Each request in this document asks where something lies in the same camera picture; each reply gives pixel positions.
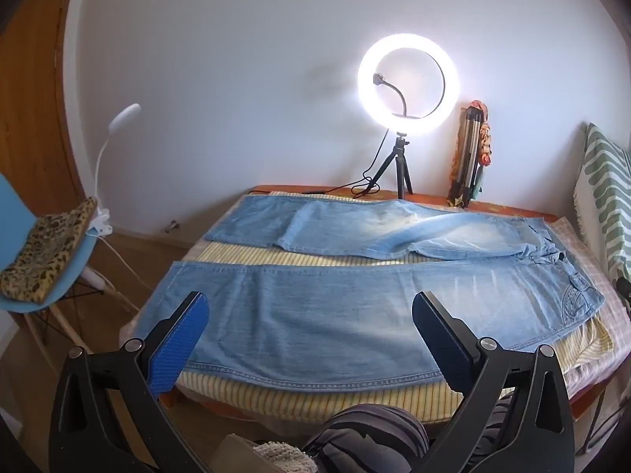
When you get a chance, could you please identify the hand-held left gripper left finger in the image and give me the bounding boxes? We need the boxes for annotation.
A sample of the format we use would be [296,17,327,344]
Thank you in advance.
[48,291,232,473]

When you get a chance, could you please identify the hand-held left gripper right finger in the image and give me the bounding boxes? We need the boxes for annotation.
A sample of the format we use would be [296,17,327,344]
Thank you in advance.
[411,291,577,473]

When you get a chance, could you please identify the light blue denim pants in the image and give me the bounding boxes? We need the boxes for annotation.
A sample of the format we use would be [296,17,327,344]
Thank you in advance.
[134,194,606,389]

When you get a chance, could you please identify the dark striped fabric bundle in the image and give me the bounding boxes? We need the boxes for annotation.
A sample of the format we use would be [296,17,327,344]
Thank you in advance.
[301,389,518,473]

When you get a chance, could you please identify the blue plastic chair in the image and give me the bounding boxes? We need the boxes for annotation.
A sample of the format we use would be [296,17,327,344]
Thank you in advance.
[0,172,129,375]

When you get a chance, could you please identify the yellow striped blanket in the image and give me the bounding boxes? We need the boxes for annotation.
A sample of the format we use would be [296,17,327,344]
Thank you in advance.
[121,190,617,425]

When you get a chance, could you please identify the orange wooden table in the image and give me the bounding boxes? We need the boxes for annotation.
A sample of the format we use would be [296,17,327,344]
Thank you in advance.
[249,184,560,222]

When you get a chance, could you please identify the beige knitted cloth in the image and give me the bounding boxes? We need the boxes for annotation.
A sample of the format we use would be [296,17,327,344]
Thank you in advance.
[251,441,319,473]

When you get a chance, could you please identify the leopard print cushion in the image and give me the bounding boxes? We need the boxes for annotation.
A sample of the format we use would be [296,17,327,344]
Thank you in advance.
[0,196,98,302]

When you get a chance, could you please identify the pink checkered sheet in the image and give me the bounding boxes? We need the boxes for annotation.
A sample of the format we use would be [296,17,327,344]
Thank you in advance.
[542,217,631,405]

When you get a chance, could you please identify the black tripod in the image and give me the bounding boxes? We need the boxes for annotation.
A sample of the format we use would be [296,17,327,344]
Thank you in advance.
[367,130,414,201]

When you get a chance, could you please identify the folded metal stand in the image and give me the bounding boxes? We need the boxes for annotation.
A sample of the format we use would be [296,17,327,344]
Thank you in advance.
[456,106,486,205]

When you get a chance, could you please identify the green white patterned cushion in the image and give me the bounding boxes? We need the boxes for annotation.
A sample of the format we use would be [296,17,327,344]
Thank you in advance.
[574,122,631,281]

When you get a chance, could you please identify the white clip lamp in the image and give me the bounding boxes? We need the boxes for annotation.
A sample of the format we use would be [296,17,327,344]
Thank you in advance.
[81,102,141,237]

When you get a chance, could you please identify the wooden door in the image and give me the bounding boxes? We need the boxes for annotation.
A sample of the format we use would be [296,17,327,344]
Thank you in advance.
[0,0,94,218]

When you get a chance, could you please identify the white lamp cable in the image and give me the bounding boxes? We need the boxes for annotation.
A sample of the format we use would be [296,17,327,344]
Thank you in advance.
[89,234,144,312]

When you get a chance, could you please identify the black cable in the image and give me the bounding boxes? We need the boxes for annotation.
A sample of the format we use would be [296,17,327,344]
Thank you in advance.
[302,133,395,199]

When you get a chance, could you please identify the white ring light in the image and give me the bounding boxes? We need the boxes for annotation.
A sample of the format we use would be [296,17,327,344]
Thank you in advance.
[357,34,460,135]

